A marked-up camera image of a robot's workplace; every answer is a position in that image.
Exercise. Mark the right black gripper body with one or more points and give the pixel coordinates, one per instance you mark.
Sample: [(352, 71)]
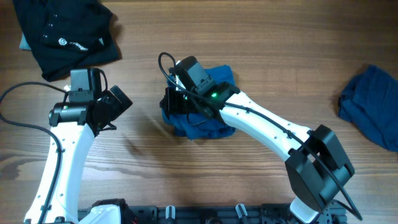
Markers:
[(180, 101)]

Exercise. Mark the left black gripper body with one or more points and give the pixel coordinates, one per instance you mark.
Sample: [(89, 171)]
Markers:
[(112, 107)]

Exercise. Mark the blue polo shirt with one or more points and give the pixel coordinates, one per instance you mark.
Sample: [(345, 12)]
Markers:
[(195, 125)]

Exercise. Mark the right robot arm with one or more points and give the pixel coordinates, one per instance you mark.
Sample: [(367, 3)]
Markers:
[(316, 163)]

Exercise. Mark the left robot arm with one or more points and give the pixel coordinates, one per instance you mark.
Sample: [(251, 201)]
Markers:
[(89, 108)]

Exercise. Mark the black folded polo shirt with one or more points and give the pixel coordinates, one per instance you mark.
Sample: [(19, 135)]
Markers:
[(66, 34)]

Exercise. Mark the grey folded cloth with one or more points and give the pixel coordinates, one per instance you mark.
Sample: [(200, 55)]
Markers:
[(23, 44)]

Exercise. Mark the dark navy crumpled garment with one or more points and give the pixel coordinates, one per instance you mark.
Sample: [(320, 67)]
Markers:
[(369, 101)]

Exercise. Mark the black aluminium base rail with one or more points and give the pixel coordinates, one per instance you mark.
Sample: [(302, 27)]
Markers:
[(266, 213)]

